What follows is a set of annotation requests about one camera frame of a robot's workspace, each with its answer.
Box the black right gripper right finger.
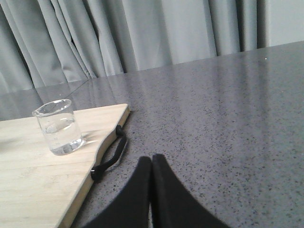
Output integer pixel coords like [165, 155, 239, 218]
[151, 154, 228, 228]

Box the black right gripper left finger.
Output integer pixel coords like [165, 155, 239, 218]
[85, 156, 152, 228]

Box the clear glass measuring beaker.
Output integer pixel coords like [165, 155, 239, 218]
[32, 99, 84, 156]

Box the light wooden cutting board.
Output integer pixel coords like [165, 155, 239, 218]
[0, 104, 130, 228]

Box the grey curtain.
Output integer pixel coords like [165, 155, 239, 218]
[0, 0, 270, 94]

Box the black cutting board handle strap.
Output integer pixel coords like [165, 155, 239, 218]
[90, 125, 128, 181]

